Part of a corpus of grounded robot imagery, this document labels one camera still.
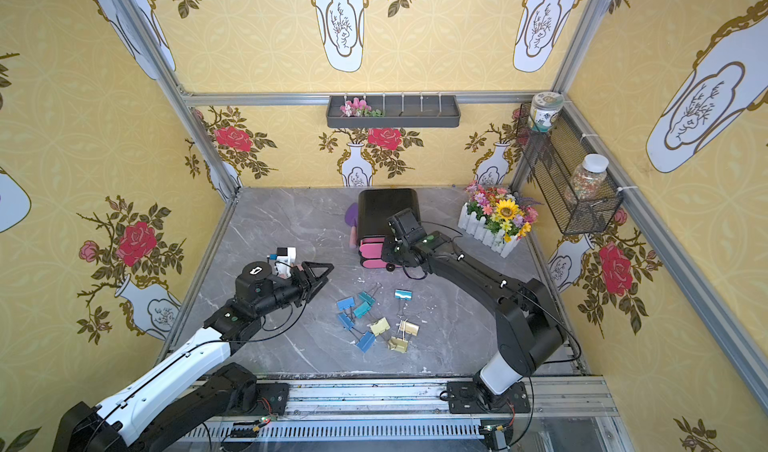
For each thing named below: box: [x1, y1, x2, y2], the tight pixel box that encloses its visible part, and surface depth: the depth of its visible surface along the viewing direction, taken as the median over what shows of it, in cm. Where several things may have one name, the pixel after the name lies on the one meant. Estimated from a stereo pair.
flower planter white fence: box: [458, 180, 543, 258], surface depth 96 cm
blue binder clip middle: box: [338, 312, 354, 330], surface depth 87 cm
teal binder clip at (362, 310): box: [354, 301, 371, 319], surface depth 89 cm
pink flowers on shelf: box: [339, 97, 383, 117], surface depth 89 cm
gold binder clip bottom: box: [387, 336, 409, 353], surface depth 83 cm
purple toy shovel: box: [345, 202, 359, 248], surface depth 115 cm
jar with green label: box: [530, 91, 565, 133], surface depth 87 cm
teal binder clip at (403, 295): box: [394, 289, 413, 301], surface depth 92 cm
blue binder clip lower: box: [356, 331, 376, 353], surface depth 84 cm
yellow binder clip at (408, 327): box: [400, 320, 419, 336], surface depth 85 cm
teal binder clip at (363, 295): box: [358, 291, 376, 307], surface depth 93 cm
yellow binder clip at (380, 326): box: [370, 317, 391, 336], surface depth 86 cm
